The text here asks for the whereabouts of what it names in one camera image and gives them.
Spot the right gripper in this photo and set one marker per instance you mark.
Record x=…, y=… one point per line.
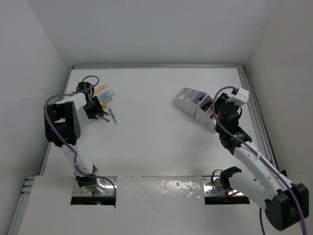
x=222, y=98

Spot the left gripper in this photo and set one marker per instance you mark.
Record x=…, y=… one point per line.
x=92, y=114

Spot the large black-handled scissors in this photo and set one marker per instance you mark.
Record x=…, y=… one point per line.
x=206, y=106

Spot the white worn eraser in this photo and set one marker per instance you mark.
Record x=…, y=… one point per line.
x=107, y=100

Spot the light blue pen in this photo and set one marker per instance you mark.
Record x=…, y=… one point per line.
x=113, y=116

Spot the pink thin highlighter pen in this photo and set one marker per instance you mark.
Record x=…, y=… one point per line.
x=209, y=112

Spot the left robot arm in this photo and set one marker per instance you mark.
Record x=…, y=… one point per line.
x=62, y=127

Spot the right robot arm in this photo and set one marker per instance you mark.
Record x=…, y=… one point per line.
x=283, y=202

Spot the blue highlighter clear body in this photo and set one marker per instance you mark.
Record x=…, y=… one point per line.
x=100, y=97

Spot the green highlighter clear body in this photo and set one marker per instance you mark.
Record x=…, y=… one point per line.
x=110, y=93

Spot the pink highlighter yellow-orange cap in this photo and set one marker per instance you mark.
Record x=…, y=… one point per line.
x=99, y=89

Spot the white divided organizer left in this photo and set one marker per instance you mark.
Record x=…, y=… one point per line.
x=187, y=100

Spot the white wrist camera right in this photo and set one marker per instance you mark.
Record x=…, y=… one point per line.
x=240, y=98

